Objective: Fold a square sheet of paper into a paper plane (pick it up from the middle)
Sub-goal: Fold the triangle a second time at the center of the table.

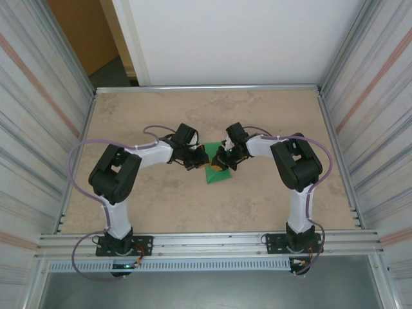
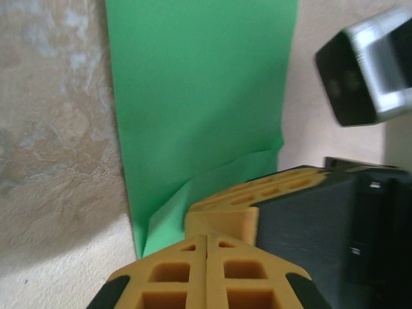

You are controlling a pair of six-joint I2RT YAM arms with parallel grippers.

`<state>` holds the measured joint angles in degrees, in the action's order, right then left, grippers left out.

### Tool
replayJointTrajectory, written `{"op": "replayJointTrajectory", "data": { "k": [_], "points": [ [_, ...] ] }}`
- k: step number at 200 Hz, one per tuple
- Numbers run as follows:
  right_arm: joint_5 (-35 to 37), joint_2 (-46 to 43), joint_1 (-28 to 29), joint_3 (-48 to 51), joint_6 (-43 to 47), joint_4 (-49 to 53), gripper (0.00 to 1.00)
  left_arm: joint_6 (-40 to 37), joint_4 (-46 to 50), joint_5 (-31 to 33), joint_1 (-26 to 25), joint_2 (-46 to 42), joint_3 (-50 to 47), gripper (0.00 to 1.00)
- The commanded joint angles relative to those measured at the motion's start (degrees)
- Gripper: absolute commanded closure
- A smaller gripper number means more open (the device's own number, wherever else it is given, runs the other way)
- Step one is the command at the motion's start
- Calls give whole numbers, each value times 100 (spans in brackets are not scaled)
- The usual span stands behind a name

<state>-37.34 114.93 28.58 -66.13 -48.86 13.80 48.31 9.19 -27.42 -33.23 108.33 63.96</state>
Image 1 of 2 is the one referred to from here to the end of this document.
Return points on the green paper sheet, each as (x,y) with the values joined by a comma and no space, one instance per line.
(217,177)

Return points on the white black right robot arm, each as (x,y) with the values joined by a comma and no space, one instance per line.
(296,164)

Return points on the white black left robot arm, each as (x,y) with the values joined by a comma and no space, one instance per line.
(112,174)

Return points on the grey metal shelf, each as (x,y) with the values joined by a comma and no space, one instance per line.
(209,289)

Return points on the black controller board green light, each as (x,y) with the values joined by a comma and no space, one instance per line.
(124,266)

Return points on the orange wooden door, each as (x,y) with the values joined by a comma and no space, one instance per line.
(83,32)

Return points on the aluminium table frame bar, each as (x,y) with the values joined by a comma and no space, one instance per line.
(332,128)
(206,88)
(78,154)

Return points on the long aluminium mounting rail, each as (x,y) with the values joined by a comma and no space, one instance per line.
(209,239)

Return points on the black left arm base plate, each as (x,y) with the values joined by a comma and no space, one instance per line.
(145,243)

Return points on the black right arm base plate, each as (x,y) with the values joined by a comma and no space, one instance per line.
(273,243)

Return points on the white door frame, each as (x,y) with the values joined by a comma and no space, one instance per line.
(127,32)

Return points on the aluminium upright post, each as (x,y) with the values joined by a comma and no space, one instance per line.
(68,48)
(347,48)

